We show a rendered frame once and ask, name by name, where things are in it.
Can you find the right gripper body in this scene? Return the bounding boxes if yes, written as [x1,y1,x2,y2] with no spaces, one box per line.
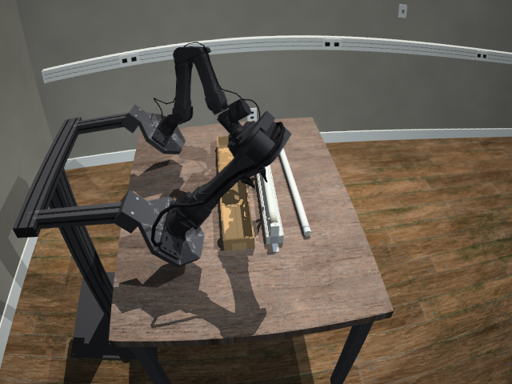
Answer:
[246,165,266,178]

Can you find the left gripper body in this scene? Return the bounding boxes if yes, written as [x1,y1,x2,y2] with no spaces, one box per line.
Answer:
[226,121,242,141]

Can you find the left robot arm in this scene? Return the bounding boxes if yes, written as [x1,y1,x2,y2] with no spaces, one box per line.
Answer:
[152,46,251,147]

